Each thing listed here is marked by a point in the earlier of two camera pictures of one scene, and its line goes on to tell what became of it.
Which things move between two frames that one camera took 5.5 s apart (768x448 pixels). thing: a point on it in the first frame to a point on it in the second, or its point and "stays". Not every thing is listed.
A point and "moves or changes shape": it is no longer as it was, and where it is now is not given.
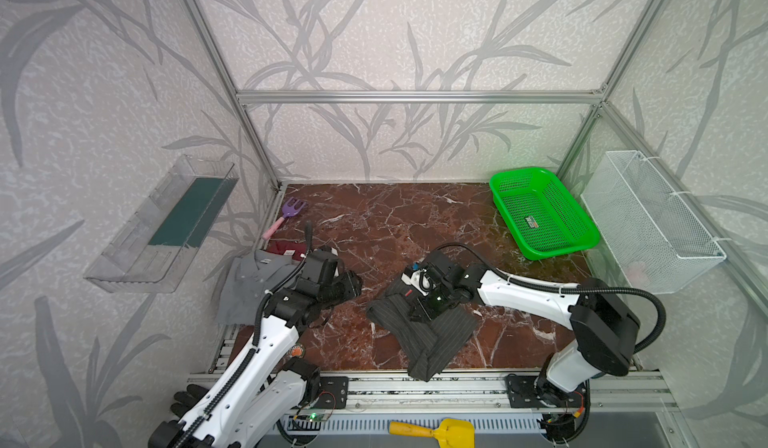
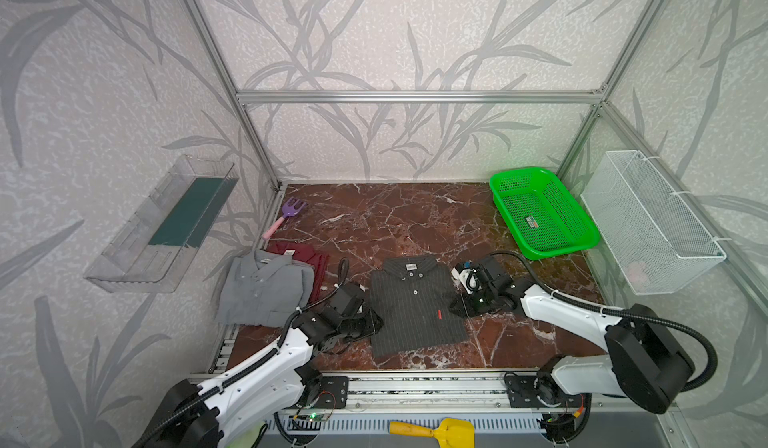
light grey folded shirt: (243, 281) stays
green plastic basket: (541, 215) stays
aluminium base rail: (475, 392) stays
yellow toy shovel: (450, 433) stays
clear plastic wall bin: (152, 252) stays
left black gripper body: (346, 283) to (365, 320)
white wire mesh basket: (654, 243) stays
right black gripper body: (417, 295) to (462, 292)
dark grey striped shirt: (430, 345) moves or changes shape
